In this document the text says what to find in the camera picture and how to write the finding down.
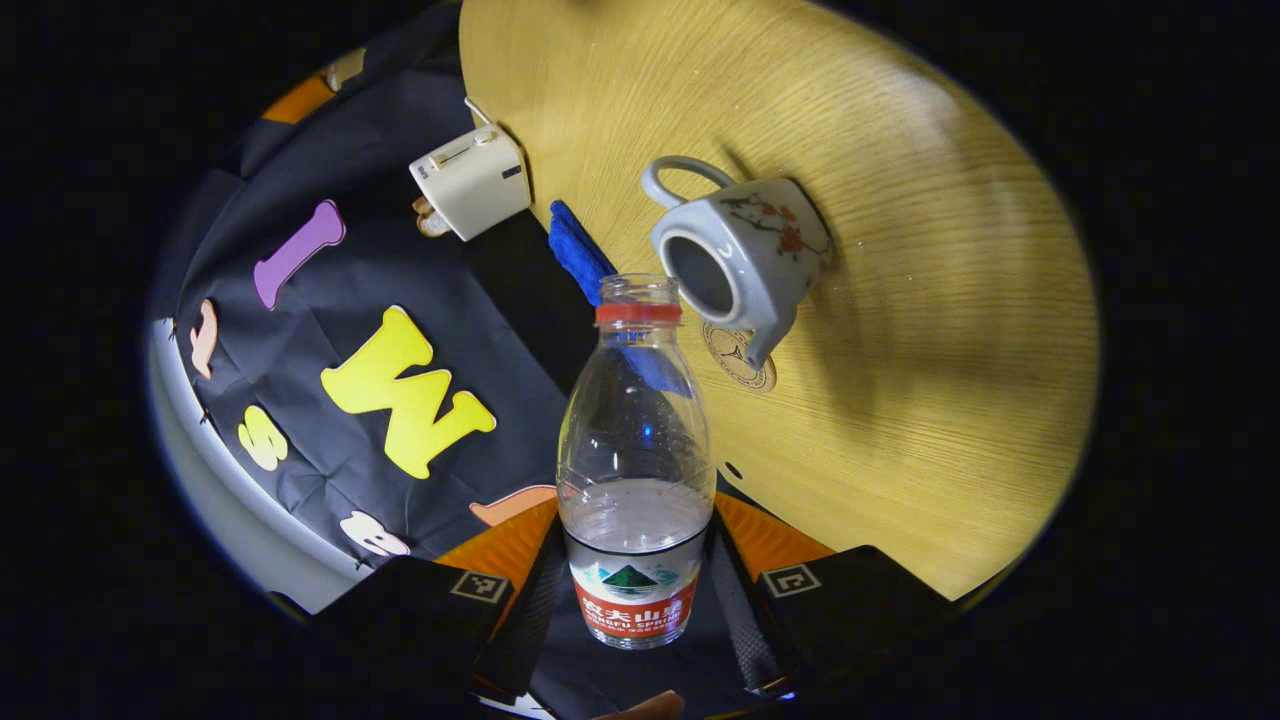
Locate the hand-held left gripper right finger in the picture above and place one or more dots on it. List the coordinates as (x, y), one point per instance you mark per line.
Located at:
(745, 620)

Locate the white flower-painted teacup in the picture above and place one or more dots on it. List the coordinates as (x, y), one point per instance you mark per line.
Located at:
(760, 250)

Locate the clear plastic water bottle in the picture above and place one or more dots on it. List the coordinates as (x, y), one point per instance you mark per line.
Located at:
(635, 500)

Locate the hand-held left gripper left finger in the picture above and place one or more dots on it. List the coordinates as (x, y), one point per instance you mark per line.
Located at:
(530, 600)

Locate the white toaster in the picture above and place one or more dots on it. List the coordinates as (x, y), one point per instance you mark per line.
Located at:
(475, 180)

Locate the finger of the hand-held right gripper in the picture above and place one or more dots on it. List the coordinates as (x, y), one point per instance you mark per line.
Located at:
(298, 98)

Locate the round wooden coaster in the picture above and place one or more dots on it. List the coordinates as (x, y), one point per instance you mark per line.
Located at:
(735, 365)

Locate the black backdrop cloth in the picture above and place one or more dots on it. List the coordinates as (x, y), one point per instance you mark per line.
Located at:
(400, 280)

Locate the toasted bread slice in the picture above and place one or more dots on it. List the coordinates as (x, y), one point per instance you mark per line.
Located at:
(432, 220)

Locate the blue folded towel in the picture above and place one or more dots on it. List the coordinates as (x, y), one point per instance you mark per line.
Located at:
(580, 250)

